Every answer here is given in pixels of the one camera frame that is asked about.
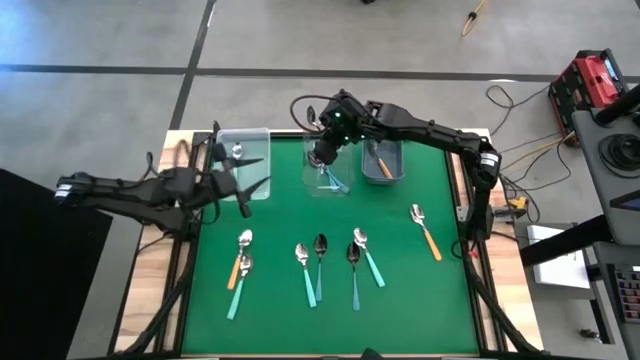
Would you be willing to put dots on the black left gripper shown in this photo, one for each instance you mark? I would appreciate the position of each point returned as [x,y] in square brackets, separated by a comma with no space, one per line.
[220,184]

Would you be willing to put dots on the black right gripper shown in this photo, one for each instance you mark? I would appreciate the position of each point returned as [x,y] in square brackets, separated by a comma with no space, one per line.
[342,117]

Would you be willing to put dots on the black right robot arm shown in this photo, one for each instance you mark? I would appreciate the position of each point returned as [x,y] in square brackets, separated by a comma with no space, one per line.
[435,132]

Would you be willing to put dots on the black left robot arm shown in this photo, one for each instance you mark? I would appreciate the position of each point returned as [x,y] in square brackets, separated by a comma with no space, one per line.
[115,192]

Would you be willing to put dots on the frosted white plastic bin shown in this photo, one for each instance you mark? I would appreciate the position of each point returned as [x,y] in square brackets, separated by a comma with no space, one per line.
[257,145]

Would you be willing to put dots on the clear plastic bin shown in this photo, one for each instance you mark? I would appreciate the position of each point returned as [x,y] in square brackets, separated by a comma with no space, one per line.
[310,185]

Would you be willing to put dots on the blue-grey plastic bin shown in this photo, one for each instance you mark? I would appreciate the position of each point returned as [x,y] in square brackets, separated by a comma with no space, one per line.
[395,170]

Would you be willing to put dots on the green table mat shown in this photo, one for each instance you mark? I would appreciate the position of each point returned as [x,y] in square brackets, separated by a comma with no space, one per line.
[280,325]

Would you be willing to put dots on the grey equipment cart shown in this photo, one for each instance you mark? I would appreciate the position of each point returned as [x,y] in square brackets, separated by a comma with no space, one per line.
[585,150]

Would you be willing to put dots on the black floor mat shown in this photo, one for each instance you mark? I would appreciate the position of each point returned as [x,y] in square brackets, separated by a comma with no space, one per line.
[30,300]

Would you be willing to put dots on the red black tool case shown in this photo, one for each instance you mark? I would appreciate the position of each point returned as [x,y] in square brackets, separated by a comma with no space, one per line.
[590,80]

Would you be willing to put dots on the black diagonal bar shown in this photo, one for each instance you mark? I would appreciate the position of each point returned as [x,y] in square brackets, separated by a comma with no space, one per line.
[565,240]

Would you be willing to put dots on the white box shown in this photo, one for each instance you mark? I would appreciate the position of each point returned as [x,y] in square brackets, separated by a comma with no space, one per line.
[555,270]

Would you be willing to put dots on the black round pole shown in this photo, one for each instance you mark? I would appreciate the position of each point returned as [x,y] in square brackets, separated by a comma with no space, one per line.
[620,105]

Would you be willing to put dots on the dark tablet screen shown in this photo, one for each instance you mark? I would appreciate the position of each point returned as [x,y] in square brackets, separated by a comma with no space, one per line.
[627,201]

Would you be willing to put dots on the small black floor object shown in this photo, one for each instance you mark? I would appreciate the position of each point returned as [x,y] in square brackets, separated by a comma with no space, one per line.
[590,334]

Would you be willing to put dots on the blue-keyed control panel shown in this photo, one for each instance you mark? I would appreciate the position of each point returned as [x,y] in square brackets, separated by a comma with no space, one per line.
[627,295]

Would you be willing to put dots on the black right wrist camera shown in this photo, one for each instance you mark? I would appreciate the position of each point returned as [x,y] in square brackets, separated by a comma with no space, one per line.
[326,151]

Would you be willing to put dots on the black metal table frame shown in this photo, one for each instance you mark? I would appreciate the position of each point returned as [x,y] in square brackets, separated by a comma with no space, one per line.
[456,142]

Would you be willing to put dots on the black table-level camera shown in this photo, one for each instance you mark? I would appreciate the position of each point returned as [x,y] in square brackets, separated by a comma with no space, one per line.
[371,355]

